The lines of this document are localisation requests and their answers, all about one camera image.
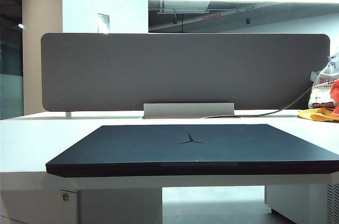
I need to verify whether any dark grey laptop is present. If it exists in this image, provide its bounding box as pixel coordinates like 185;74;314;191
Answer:
45;123;339;178

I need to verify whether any grey fabric desk divider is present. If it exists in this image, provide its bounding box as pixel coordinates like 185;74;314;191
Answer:
41;32;331;112

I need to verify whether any yellow cloth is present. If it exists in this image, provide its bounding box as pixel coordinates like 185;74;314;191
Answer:
296;107;339;123

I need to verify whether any white printed plastic bag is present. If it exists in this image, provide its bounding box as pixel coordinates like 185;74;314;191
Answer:
308;51;339;110

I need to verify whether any dark glass partition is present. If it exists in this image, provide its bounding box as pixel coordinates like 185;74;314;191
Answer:
0;0;24;121

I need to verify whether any white cabinet with vent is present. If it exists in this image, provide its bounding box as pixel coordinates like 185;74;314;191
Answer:
264;183;339;224

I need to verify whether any orange-red plastic item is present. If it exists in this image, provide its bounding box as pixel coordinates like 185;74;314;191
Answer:
329;79;339;123

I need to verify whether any white drawer cabinet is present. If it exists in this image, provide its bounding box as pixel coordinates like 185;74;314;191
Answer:
0;188;163;224

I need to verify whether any white desk cable flap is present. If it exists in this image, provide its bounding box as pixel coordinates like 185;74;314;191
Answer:
143;102;236;117

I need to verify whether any silver wall plate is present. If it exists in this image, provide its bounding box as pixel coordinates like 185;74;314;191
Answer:
97;13;110;34

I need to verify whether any grey cable on desk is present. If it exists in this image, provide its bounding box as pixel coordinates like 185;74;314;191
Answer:
203;87;313;119

